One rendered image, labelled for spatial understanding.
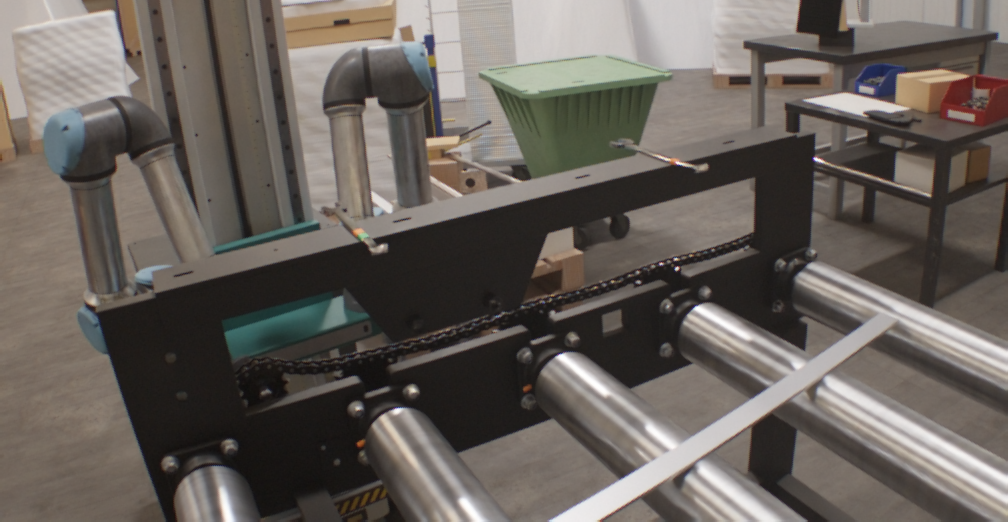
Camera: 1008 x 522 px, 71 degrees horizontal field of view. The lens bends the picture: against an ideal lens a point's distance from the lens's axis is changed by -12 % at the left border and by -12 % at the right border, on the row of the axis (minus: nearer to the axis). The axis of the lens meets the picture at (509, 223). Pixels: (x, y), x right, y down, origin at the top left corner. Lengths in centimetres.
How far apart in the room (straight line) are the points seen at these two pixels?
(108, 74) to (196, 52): 720
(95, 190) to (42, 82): 754
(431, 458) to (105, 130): 89
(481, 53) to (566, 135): 129
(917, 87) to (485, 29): 253
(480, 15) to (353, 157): 323
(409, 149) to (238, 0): 55
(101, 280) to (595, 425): 104
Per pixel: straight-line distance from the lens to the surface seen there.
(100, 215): 165
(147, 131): 164
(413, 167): 184
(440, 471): 107
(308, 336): 191
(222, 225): 202
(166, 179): 164
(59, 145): 159
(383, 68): 173
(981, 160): 381
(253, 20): 192
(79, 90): 914
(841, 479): 254
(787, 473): 199
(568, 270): 328
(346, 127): 174
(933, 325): 146
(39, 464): 319
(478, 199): 127
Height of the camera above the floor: 157
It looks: 20 degrees down
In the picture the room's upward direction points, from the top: 5 degrees counter-clockwise
